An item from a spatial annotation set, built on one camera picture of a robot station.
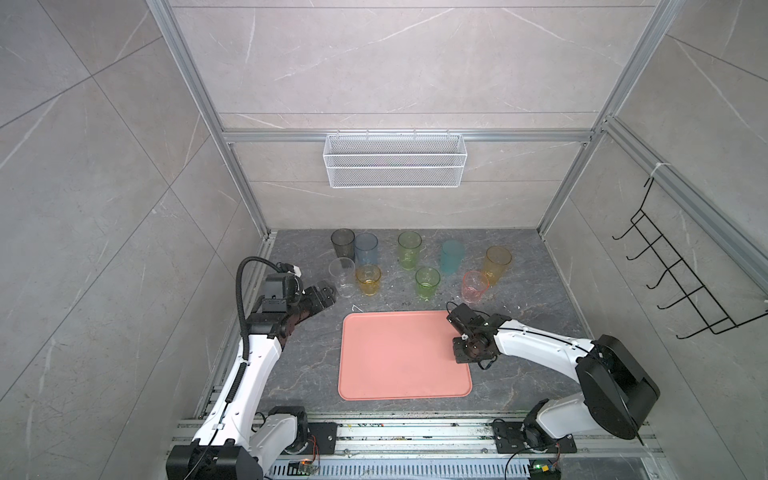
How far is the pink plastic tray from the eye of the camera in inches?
32.1

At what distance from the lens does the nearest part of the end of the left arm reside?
1.79ft

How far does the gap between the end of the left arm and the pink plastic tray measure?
243mm
